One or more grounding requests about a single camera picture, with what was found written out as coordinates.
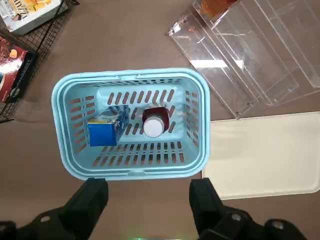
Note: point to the white cracker box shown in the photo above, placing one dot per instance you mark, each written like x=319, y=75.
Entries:
x=27, y=15

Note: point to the cream plastic tray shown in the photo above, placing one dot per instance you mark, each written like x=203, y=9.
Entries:
x=262, y=155

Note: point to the light blue plastic basket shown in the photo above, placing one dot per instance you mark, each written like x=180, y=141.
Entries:
x=75, y=162

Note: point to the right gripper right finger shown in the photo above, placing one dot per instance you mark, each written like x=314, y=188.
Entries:
x=212, y=215

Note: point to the blue Oreo cookie packet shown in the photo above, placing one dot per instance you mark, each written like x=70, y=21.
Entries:
x=107, y=127

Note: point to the clear acrylic beverage shelf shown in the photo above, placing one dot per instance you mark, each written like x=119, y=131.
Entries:
x=250, y=57

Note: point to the dark chocolate cookie box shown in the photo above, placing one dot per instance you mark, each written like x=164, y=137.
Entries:
x=12, y=72

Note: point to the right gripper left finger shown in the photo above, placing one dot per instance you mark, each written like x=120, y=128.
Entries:
x=82, y=210

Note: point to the amber tea bottle white cap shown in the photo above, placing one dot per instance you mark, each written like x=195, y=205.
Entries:
x=155, y=122
x=215, y=6

